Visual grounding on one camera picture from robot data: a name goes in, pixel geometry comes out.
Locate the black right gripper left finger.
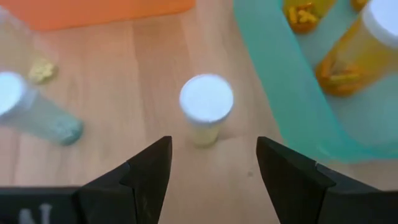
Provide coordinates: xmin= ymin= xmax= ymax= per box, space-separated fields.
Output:
xmin=74 ymin=136 xmax=173 ymax=224

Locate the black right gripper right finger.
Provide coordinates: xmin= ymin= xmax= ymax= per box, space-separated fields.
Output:
xmin=256 ymin=136 xmax=385 ymax=224

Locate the small pale green pill bottle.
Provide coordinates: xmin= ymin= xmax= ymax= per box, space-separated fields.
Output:
xmin=179 ymin=73 xmax=235 ymax=149

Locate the pale blue pill bottle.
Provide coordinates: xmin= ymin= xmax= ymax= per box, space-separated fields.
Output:
xmin=0 ymin=71 xmax=84 ymax=146

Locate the amber pill bottle white cap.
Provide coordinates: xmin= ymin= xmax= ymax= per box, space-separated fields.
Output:
xmin=350 ymin=0 xmax=371 ymax=12
xmin=282 ymin=0 xmax=338 ymax=34
xmin=315 ymin=0 xmax=398 ymax=98

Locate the translucent teal plastic bin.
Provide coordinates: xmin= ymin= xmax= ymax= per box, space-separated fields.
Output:
xmin=233 ymin=0 xmax=398 ymax=165

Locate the translucent orange plastic bin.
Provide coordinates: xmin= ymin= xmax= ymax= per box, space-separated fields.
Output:
xmin=0 ymin=0 xmax=197 ymax=32

